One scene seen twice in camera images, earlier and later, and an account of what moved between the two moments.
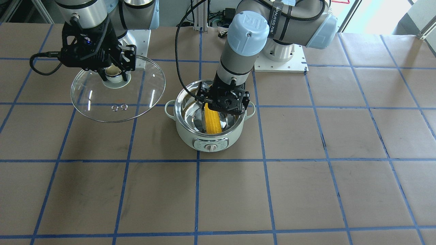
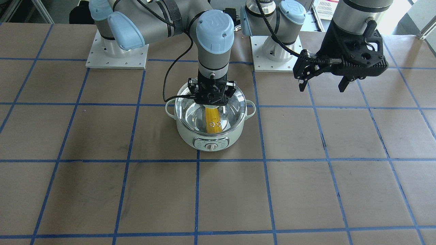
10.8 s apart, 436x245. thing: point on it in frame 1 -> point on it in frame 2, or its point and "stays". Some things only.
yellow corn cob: (213, 125) stays
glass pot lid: (117, 100) -> (196, 118)
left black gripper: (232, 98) -> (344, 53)
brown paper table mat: (345, 154) stays
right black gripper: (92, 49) -> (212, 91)
